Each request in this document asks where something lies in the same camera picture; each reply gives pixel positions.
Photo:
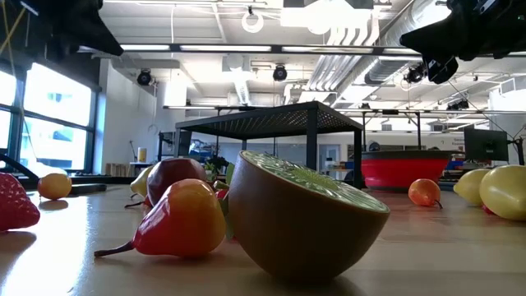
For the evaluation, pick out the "black ceiling spotlight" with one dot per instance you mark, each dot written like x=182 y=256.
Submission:
x=144 y=77
x=414 y=75
x=280 y=73

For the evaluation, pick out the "yellow toy lemon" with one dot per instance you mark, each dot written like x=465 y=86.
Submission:
x=470 y=187
x=141 y=183
x=505 y=191

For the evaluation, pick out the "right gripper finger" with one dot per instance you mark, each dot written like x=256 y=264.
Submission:
x=435 y=29
x=439 y=47

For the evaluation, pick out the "silver spiral ventilation duct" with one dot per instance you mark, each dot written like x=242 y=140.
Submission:
x=384 y=67

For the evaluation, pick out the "dark red toy apple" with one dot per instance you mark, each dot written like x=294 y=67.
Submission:
x=172 y=177

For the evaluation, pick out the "brown green kiwi half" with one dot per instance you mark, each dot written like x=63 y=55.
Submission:
x=296 y=230

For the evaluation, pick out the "small orange toy fruit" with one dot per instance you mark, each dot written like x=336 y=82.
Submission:
x=54 y=187

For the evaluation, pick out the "yellow container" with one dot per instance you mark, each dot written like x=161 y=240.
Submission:
x=142 y=155

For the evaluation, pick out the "red collapsible colander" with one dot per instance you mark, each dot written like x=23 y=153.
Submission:
x=404 y=170

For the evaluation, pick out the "black aluminium table frame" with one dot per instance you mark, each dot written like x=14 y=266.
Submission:
x=115 y=180

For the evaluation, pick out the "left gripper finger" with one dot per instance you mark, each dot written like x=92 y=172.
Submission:
x=88 y=39
x=96 y=20

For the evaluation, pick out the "long linear ceiling light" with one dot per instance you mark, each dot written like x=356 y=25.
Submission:
x=226 y=48

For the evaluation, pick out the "black computer monitor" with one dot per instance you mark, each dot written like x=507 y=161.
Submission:
x=486 y=144

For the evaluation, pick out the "black perforated metal shelf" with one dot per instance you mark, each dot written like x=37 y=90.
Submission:
x=267 y=121

